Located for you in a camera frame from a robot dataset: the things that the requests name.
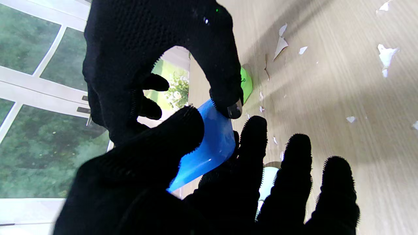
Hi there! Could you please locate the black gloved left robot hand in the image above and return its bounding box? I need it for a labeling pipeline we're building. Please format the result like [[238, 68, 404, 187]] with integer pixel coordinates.
[[54, 106, 360, 235]]

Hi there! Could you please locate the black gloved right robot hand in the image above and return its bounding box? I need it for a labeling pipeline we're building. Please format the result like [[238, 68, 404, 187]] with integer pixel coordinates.
[[82, 0, 244, 144]]

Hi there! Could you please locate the blue pill box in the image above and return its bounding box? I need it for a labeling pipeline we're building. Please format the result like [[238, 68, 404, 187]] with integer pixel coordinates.
[[167, 98, 236, 193]]

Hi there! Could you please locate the green plastic dish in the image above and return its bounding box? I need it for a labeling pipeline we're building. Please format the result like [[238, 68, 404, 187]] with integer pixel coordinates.
[[240, 67, 253, 103]]

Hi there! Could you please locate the pale green ceramic bowl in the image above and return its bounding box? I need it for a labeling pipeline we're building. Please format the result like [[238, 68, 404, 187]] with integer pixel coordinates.
[[257, 162, 280, 217]]

